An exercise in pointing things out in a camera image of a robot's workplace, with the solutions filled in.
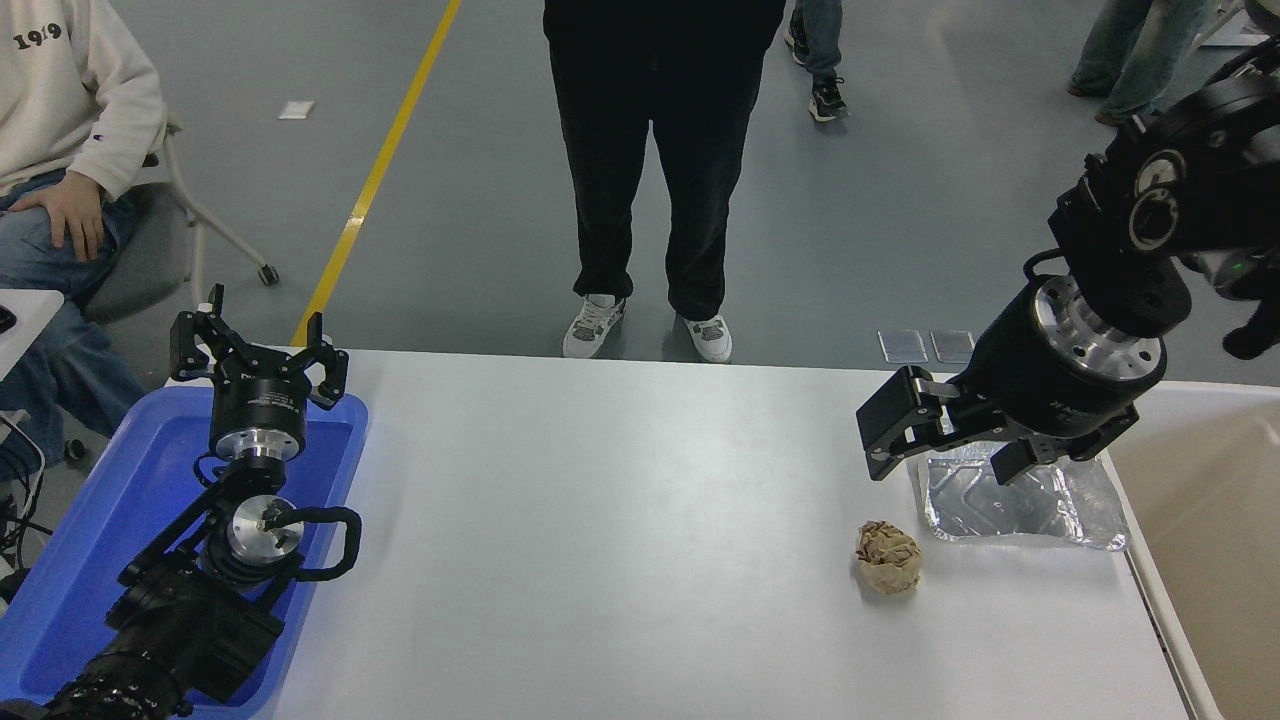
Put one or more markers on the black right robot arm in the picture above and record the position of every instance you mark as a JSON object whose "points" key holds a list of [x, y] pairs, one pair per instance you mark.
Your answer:
{"points": [[1200, 180]]}

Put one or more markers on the metal floor plate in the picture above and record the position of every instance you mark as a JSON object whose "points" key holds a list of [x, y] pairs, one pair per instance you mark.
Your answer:
{"points": [[954, 346], [903, 346]]}

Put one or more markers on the silver foil plate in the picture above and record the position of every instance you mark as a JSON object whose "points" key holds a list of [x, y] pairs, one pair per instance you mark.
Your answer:
{"points": [[1000, 510]]}

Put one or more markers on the crumpled tan paper ball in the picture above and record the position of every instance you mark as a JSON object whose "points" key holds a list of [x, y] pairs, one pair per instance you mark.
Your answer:
{"points": [[888, 560]]}

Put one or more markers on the distant standing person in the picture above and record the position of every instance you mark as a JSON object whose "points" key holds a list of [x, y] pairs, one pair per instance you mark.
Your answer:
{"points": [[1140, 50]]}

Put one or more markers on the white paper scrap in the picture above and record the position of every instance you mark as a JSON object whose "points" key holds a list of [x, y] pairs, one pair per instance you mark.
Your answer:
{"points": [[297, 110]]}

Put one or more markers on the blue plastic tray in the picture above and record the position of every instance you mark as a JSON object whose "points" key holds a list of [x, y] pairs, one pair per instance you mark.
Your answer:
{"points": [[150, 480]]}

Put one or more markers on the walking person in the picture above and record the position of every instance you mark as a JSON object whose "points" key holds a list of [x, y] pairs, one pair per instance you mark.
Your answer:
{"points": [[822, 40]]}

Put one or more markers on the seated person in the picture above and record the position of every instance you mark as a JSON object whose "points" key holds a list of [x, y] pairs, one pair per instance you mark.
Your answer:
{"points": [[60, 90]]}

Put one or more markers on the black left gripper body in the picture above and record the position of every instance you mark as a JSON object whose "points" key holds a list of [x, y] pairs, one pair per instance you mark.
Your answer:
{"points": [[258, 400]]}

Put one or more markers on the small white side table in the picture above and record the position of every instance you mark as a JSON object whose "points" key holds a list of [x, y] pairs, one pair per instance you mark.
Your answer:
{"points": [[35, 325]]}

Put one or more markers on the seated person's hand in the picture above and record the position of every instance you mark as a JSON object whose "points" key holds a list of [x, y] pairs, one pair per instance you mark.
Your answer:
{"points": [[78, 215]]}

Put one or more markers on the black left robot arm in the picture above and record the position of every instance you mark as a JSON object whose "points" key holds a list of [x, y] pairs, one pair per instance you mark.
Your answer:
{"points": [[190, 620]]}

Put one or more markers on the grey wheeled chair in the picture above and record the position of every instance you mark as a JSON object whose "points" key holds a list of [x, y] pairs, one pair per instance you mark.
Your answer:
{"points": [[140, 250]]}

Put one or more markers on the large pale bin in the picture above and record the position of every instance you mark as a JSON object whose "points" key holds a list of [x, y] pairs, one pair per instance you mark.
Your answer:
{"points": [[1220, 560]]}

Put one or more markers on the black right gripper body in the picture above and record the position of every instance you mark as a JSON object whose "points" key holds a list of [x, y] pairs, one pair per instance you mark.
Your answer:
{"points": [[1040, 390]]}

